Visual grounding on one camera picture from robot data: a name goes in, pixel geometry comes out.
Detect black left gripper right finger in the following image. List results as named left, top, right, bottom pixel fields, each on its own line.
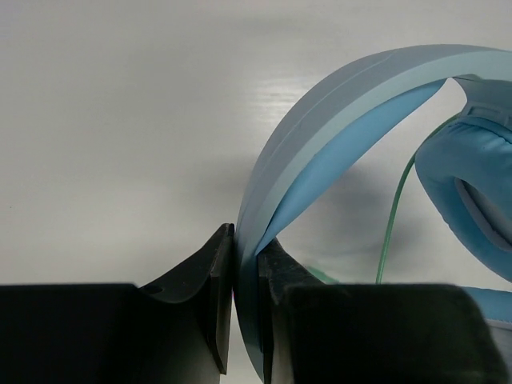
left=258, top=241, right=504, bottom=383

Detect light blue headphones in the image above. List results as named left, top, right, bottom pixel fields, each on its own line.
left=234, top=44, right=511, bottom=375

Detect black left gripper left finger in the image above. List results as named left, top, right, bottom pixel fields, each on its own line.
left=1, top=224, right=234, bottom=383

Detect green headphone cable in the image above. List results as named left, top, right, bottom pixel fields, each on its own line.
left=307, top=111, right=463, bottom=286

